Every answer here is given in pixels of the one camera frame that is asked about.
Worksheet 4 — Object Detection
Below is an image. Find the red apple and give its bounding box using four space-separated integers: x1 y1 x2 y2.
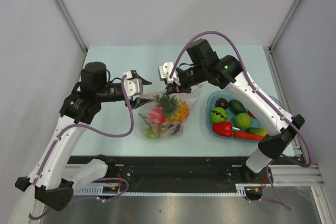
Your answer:
149 107 166 124

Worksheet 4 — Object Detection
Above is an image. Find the pineapple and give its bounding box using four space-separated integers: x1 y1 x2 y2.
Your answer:
153 93 190 123

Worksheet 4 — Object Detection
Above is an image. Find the clear pink zip top bag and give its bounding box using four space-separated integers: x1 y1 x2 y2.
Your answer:
138 84 203 140

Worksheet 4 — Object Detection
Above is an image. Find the green halved avocado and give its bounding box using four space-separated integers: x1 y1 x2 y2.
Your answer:
144 129 158 139

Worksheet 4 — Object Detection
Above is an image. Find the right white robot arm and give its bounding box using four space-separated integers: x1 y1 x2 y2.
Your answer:
159 39 305 183

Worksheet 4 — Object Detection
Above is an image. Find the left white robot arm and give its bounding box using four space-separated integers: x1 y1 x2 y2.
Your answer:
15 62 151 211

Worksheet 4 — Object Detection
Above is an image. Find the dark avocado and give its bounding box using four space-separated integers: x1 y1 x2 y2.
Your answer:
215 98 229 110

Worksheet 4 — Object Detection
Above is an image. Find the green melon with black stripe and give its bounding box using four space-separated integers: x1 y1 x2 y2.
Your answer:
209 107 227 123

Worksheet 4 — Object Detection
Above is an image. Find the blue plastic tray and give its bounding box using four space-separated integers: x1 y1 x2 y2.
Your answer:
206 91 281 144

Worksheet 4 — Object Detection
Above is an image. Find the red bell pepper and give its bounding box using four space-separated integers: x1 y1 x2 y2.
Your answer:
213 122 233 137

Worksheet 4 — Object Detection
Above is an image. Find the green custard apple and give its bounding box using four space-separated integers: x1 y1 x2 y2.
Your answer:
235 113 252 130

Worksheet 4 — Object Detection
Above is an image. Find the red chili pepper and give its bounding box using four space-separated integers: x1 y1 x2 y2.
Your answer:
234 131 264 142

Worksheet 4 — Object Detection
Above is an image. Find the mango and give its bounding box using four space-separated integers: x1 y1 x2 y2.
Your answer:
246 127 267 136

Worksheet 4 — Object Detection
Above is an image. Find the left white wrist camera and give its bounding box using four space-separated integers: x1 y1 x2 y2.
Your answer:
123 70 143 98

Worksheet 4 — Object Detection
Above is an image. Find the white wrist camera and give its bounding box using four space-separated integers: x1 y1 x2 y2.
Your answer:
123 70 143 98
158 62 180 86

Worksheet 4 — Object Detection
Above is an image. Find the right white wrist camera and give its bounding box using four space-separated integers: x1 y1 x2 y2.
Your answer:
158 62 180 86

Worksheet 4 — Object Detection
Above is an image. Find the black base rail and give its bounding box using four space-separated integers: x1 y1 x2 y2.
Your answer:
68 155 307 193

